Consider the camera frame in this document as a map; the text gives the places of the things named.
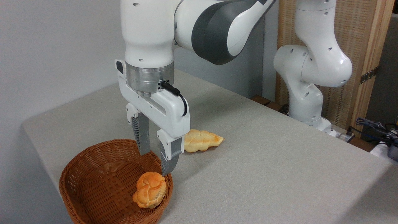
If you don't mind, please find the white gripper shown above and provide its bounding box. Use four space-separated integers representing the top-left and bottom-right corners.
115 59 191 176

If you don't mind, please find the long braided bread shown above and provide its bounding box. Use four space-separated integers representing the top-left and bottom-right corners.
183 129 224 153

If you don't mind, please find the round knotted bread roll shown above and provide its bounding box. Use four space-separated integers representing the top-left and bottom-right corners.
132 172 167 209

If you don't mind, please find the brown wicker basket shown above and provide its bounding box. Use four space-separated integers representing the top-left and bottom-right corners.
59 139 174 224

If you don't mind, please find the white box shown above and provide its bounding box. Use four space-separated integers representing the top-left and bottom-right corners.
369 142 398 163

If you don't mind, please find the black screen hinge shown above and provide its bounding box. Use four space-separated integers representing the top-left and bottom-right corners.
360 66 379 85

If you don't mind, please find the wooden rattan screen panel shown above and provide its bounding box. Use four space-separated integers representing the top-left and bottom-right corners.
275 0 395 139

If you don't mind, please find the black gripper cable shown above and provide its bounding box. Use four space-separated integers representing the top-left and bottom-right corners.
160 81 188 117

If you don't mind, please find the blue and black cable bundle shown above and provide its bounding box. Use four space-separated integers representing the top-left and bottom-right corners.
355 117 398 147

